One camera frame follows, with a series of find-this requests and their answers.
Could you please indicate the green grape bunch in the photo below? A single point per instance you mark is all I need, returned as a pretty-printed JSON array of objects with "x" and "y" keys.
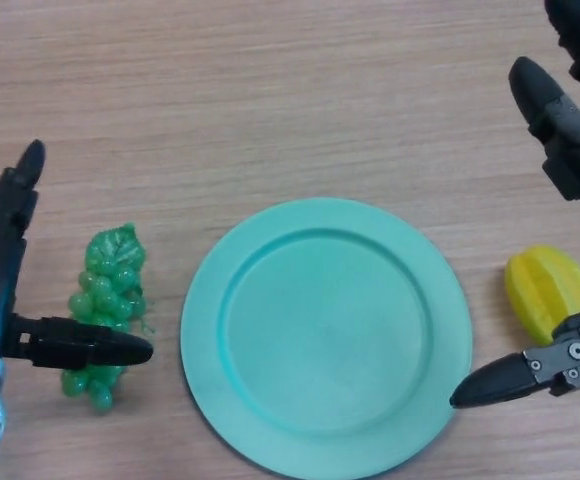
[{"x": 100, "y": 295}]

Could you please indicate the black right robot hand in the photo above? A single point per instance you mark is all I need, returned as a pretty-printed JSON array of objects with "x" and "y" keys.
[{"x": 575, "y": 150}]

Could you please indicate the teal round plate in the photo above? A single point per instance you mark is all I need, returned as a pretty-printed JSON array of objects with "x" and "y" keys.
[{"x": 325, "y": 340}]

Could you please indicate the yellow starfruit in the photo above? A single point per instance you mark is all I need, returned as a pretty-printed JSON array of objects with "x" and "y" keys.
[{"x": 540, "y": 290}]

